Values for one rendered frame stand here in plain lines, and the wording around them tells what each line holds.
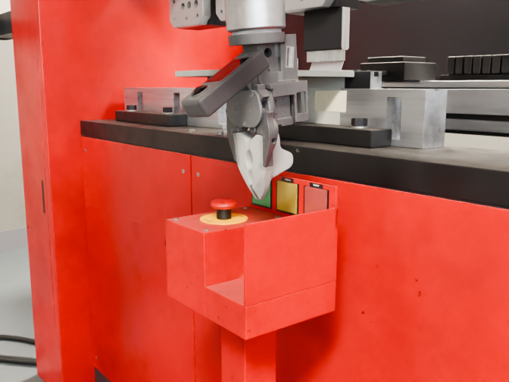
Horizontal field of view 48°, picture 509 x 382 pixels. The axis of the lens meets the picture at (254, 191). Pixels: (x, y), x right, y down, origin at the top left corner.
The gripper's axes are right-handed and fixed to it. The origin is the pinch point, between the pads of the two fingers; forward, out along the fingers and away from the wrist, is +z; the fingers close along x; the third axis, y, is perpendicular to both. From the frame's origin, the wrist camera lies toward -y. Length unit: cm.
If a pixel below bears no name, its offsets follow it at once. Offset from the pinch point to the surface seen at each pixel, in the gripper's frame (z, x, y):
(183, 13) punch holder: -28, 65, 31
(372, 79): -11.6, 9.4, 34.5
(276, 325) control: 17.0, -4.9, -1.7
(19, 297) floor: 85, 211, 16
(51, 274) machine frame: 43, 110, 4
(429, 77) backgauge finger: -10, 17, 61
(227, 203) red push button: 3.3, 8.1, 1.1
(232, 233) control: 6.5, 4.5, -1.0
